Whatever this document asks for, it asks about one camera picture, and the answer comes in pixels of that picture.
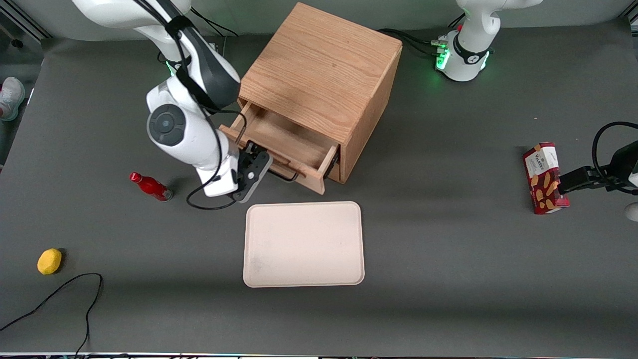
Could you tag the cream rectangular tray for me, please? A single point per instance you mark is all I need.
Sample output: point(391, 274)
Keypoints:
point(304, 244)

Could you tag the oak wooden cabinet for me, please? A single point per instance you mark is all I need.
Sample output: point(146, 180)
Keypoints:
point(324, 65)

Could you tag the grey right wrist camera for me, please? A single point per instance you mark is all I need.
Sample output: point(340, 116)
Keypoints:
point(259, 183)

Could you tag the red bottle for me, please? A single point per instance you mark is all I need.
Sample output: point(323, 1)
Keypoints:
point(151, 186)

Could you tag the grey and pink shoe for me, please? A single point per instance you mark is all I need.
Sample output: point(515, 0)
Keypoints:
point(11, 97)

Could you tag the red cookie box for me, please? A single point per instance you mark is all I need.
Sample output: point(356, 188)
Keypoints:
point(544, 179)

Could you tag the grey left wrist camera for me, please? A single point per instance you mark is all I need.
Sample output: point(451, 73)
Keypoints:
point(633, 211)

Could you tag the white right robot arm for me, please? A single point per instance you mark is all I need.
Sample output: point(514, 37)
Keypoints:
point(179, 124)

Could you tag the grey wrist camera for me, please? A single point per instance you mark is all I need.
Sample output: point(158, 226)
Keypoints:
point(259, 183)
point(633, 211)

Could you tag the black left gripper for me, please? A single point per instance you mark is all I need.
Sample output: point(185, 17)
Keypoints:
point(623, 163)

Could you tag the aluminium frame rail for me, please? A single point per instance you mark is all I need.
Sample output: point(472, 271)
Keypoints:
point(27, 21)

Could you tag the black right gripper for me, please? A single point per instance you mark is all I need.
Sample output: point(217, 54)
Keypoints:
point(248, 152)

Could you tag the yellow lemon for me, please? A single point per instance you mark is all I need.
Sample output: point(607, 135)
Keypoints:
point(49, 261)

